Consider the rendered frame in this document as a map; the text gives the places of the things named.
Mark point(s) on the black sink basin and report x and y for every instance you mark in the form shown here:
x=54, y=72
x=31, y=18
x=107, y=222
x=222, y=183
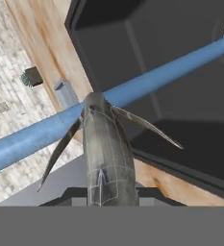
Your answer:
x=180, y=38

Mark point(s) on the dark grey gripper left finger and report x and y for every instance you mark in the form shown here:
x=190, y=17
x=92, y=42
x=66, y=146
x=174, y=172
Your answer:
x=75, y=198

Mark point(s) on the grey-blue tap base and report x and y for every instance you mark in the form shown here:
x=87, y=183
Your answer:
x=66, y=93

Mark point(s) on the grey wall socket plate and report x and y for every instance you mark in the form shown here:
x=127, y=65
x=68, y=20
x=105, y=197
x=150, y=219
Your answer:
x=0, y=108

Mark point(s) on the blue tap spout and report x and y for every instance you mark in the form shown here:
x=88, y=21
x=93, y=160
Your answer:
x=30, y=137

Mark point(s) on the grey fish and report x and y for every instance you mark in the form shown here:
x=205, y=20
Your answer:
x=108, y=153

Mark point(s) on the small dark block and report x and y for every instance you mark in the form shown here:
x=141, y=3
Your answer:
x=33, y=77

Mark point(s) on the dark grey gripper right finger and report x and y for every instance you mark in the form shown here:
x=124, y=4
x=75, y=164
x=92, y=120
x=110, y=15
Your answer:
x=150, y=198

